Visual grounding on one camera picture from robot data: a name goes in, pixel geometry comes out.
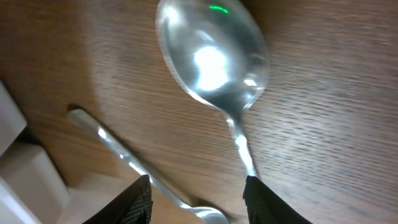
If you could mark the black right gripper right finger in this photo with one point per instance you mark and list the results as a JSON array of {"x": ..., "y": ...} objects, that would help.
[{"x": 266, "y": 207}]

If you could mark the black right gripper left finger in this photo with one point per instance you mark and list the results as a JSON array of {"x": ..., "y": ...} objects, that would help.
[{"x": 132, "y": 206}]

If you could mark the steel fork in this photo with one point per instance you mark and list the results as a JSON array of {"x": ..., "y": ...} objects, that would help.
[{"x": 96, "y": 128}]

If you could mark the steel tablespoon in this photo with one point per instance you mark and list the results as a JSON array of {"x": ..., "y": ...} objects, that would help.
[{"x": 216, "y": 52}]

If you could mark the white plastic cutlery tray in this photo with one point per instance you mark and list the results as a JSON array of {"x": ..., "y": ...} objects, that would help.
[{"x": 32, "y": 190}]

